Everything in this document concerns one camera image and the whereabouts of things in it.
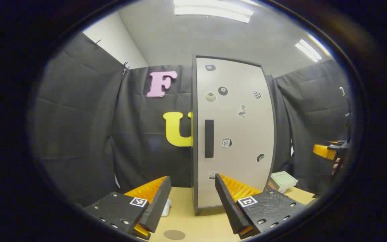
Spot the small ceiling light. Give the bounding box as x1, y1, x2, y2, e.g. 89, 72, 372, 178
294, 39, 322, 63

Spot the pale green book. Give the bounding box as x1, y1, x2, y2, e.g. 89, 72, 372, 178
269, 171, 299, 191

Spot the black backdrop cloth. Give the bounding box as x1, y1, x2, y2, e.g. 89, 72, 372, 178
34, 32, 352, 207

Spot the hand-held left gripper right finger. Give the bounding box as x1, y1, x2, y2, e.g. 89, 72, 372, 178
215, 173, 306, 240

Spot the long ceiling light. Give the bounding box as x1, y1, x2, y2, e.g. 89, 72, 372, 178
173, 0, 254, 23

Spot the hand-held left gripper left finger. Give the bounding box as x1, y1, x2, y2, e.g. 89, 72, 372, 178
83, 176, 172, 241

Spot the round brown coaster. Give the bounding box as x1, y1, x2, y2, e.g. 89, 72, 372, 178
164, 230, 186, 241

